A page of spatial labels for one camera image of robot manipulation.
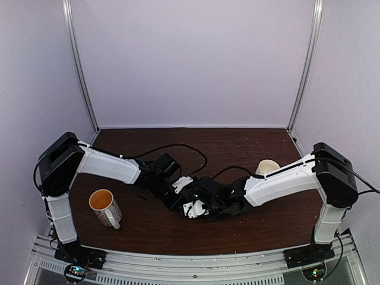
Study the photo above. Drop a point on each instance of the cream white mug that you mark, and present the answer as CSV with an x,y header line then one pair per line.
x,y
266,166

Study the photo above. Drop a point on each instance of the patterned mug orange inside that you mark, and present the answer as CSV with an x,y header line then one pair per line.
x,y
105,207

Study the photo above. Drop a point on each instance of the left round circuit board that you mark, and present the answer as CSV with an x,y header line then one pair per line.
x,y
75,273

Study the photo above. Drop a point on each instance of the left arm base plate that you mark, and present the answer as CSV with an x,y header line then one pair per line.
x,y
75,253

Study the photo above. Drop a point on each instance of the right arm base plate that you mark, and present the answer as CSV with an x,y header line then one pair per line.
x,y
299,257

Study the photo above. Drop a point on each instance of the aluminium left corner post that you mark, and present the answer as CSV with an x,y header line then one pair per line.
x,y
70,26

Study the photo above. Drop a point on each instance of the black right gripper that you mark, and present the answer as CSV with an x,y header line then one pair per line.
x,y
217,218

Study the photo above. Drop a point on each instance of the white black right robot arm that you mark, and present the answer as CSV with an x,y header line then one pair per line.
x,y
323,169

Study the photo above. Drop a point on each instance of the aluminium right corner post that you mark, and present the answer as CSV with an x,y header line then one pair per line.
x,y
307,66

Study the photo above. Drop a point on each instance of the aluminium corner post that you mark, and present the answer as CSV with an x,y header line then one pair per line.
x,y
307,66
70,26

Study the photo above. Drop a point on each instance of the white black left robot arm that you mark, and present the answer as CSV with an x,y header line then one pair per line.
x,y
59,165

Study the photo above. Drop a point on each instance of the round circuit board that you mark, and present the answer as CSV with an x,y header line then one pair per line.
x,y
75,273
315,273

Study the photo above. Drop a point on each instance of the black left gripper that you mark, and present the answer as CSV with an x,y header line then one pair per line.
x,y
174,205

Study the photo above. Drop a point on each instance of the aluminium front rail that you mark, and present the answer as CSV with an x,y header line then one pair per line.
x,y
266,267

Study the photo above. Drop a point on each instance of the right round circuit board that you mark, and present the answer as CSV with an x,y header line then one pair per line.
x,y
315,273

